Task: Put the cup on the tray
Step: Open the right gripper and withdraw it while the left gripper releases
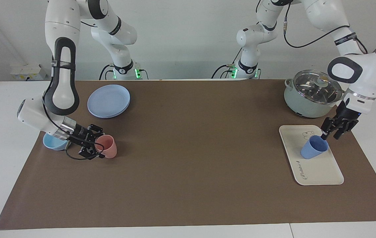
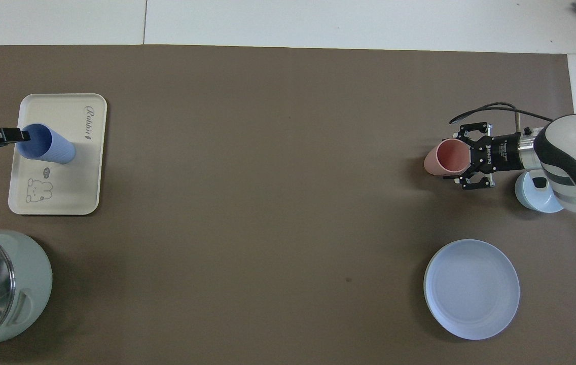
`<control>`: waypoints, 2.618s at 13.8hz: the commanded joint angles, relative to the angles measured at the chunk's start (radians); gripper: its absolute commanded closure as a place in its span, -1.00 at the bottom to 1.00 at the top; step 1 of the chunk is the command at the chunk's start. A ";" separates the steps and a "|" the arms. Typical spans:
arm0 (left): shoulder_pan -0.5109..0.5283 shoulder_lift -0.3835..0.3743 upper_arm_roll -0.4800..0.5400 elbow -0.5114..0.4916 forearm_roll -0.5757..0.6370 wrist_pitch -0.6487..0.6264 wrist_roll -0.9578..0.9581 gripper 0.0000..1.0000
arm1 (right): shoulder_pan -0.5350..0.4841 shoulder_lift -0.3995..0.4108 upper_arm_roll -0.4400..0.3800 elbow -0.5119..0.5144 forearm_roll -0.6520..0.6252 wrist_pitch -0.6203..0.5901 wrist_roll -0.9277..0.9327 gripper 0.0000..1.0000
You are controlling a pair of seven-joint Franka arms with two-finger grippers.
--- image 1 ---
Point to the light blue bowl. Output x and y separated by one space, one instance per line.
52 142

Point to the periwinkle blue plastic cup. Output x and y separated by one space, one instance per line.
313 148

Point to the glass pot lid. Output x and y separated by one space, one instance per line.
313 87

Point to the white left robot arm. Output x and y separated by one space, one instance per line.
363 69

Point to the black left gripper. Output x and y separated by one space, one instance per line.
347 114

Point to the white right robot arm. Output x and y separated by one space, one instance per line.
62 82

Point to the brown paper table mat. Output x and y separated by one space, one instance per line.
208 158

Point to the periwinkle blue plate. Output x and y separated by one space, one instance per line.
108 100

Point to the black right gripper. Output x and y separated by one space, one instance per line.
82 137

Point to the pink plastic cup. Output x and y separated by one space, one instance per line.
108 148

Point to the pale green electric pot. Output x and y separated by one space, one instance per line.
304 107

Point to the cream rabbit print tray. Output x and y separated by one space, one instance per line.
320 168

